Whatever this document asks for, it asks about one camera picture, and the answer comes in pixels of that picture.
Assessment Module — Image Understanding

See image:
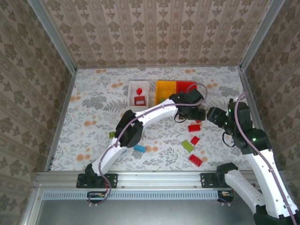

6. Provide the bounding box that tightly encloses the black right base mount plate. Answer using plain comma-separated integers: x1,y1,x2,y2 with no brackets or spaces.
200,172,235,188

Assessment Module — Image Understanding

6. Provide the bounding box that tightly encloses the grey slotted cable duct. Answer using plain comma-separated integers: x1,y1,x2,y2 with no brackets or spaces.
43,190,219,200

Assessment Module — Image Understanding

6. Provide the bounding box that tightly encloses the red square lego frame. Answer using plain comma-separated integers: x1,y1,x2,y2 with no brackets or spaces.
133,95,146,106

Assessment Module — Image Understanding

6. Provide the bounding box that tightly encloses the black right camera cable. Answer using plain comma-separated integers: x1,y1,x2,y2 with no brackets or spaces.
221,131,236,147

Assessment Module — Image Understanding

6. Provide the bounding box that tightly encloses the grey metal sheet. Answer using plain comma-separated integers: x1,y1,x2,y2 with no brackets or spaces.
35,189,258,225

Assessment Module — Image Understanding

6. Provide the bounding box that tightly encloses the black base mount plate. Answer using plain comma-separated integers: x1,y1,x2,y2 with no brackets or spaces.
76,172,118,188
200,172,235,188

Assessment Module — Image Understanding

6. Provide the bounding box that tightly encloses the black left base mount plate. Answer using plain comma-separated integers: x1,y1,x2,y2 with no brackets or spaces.
76,172,118,188

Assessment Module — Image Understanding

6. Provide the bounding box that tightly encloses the yellow plastic container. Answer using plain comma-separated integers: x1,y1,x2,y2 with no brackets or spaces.
155,80,178,106

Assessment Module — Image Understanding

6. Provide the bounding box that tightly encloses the aluminium frame post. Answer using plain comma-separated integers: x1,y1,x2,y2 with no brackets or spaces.
27,0,77,72
240,0,286,71

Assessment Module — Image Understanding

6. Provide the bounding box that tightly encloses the long green lego brick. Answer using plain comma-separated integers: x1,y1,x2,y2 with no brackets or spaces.
180,140,195,152

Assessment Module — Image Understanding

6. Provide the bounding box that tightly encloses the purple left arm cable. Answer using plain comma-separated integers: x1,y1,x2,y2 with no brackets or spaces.
98,82,209,186

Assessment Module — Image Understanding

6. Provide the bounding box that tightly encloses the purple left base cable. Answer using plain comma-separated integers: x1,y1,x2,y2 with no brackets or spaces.
88,174,111,208

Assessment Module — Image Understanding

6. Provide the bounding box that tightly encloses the black connector with wires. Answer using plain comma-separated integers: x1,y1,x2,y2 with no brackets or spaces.
217,190,235,203
87,191,106,203

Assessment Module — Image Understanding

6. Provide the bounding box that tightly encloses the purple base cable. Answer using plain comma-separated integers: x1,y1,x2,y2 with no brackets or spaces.
88,174,111,208
217,195,240,205

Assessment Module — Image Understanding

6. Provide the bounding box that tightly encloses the aluminium mounting rail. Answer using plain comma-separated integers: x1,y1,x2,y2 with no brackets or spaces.
35,170,285,189

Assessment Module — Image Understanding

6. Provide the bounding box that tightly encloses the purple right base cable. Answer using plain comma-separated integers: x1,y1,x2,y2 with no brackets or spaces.
217,195,240,205

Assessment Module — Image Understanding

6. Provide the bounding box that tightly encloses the red plastic container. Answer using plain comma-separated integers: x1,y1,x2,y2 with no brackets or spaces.
175,81,199,95

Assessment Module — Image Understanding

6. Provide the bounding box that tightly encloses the aluminium cabinet frame bar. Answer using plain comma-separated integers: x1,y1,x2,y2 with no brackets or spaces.
21,187,44,225

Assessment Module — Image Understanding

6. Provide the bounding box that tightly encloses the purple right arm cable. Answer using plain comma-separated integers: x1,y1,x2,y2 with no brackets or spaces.
235,91,297,225

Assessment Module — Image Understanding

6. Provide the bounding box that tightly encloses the aluminium table side rail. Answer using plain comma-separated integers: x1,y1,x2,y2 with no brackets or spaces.
238,67,276,171
44,69,77,172

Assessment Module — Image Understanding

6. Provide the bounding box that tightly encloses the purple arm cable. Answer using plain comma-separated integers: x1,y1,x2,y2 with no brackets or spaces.
98,82,209,186
235,91,297,225

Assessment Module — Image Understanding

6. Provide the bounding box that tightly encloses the white plastic container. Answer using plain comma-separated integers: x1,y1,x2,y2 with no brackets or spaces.
127,80,150,110

